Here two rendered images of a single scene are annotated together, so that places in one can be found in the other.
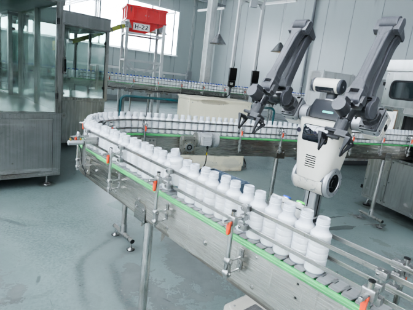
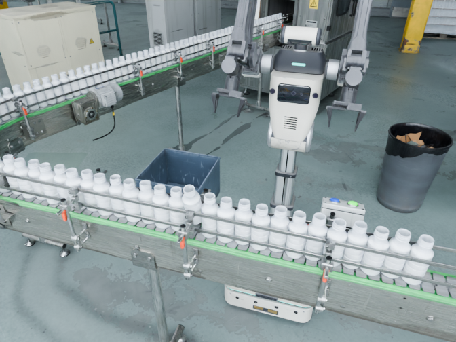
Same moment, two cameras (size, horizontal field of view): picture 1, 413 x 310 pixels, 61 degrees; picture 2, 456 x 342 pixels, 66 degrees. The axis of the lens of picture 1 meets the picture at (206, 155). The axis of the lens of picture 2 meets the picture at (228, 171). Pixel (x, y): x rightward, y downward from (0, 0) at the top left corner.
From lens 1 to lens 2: 0.86 m
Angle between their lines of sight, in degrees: 35
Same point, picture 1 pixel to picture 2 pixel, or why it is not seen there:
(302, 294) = (409, 305)
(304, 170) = (284, 133)
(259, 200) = (342, 232)
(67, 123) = not seen: outside the picture
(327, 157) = (310, 117)
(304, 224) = (404, 247)
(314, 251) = (421, 270)
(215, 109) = (53, 24)
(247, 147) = (148, 85)
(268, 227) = (357, 254)
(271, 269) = (370, 291)
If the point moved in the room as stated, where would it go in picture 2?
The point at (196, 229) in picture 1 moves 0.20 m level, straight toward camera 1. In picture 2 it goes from (252, 269) to (291, 313)
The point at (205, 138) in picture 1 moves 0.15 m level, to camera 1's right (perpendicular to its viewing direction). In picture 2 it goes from (108, 96) to (129, 92)
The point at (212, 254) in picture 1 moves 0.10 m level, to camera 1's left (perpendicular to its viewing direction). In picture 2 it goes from (283, 288) to (258, 300)
